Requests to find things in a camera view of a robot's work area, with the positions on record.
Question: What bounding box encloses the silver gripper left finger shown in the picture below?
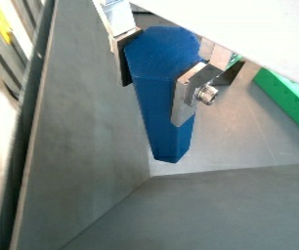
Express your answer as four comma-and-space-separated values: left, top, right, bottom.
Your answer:
91, 0, 143, 87

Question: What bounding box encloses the green shape sorter board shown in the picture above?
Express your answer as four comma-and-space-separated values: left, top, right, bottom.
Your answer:
224, 53, 299, 142

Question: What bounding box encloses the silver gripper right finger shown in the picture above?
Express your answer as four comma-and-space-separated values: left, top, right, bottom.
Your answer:
171, 37, 232, 127

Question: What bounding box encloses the blue hexagonal prism block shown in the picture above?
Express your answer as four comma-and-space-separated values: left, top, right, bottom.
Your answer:
124, 26, 202, 163

